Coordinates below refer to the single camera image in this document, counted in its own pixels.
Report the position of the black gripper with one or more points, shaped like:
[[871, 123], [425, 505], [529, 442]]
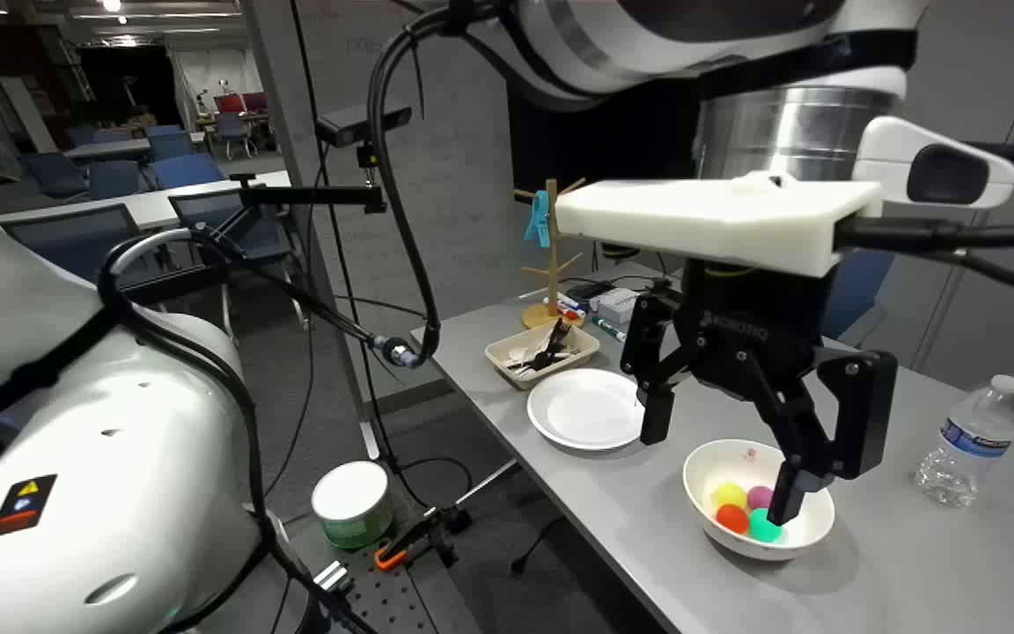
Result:
[[756, 310]]

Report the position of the purple ball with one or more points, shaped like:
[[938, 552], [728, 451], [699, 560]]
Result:
[[760, 494]]

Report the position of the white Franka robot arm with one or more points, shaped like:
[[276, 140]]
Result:
[[95, 470]]

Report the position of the yellow ball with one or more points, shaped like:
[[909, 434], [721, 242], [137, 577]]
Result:
[[728, 494]]

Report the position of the orange ball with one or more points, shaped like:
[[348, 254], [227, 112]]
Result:
[[733, 519]]

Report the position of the green ball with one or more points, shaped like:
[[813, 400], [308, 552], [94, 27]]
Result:
[[764, 529]]

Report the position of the white bowl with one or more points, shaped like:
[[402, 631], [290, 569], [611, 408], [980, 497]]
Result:
[[712, 529]]

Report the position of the small white blue box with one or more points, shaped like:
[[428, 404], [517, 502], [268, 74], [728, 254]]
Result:
[[613, 303]]

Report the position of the black tool in tray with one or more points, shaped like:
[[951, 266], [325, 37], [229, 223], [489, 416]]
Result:
[[554, 344]]

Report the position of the clear plastic water bottle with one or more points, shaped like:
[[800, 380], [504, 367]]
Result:
[[967, 442]]

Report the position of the beige shallow tray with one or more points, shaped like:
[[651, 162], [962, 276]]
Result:
[[527, 353]]

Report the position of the wooden mug tree stand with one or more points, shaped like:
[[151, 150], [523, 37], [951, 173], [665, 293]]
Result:
[[550, 276]]

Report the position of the blue cloth on stand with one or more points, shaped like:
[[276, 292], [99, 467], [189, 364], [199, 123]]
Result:
[[541, 221]]

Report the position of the orange black clamp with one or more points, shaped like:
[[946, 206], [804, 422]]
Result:
[[395, 555]]

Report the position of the white green tub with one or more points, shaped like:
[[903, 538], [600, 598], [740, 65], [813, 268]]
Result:
[[352, 505]]

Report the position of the blue background chair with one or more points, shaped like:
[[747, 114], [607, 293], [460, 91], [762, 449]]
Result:
[[183, 169]]

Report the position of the white background desk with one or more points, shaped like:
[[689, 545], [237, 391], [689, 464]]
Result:
[[144, 206]]

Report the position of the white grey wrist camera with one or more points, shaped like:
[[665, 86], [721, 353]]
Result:
[[940, 162]]

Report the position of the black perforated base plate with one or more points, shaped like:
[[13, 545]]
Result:
[[402, 603]]

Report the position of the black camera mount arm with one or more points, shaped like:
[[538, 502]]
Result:
[[317, 196]]

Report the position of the black exterior camera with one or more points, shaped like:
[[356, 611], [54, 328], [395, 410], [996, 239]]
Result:
[[360, 125]]

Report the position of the grey aluminium post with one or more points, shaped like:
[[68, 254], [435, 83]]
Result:
[[279, 118]]

